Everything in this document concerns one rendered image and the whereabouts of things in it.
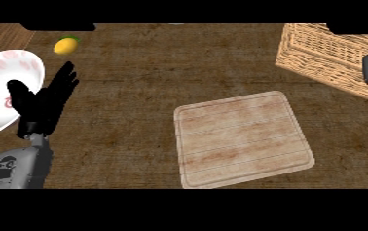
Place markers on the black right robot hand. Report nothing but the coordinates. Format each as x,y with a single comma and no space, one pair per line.
365,69

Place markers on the black appliance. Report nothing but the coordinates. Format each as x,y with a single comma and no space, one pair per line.
57,27

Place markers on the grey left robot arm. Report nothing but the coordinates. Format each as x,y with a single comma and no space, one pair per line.
23,168

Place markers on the yellow lemon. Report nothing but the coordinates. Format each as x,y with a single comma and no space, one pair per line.
66,45

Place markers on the black box-shaped object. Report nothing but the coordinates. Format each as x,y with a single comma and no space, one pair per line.
348,28

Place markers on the wicker basket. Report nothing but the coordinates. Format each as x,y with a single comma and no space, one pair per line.
325,57

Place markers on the pale wooden cutting board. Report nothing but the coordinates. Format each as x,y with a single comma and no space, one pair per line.
241,139

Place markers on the white pink-patterned plate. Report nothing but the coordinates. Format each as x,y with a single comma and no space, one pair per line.
16,79

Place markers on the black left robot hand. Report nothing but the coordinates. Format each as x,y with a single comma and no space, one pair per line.
45,100

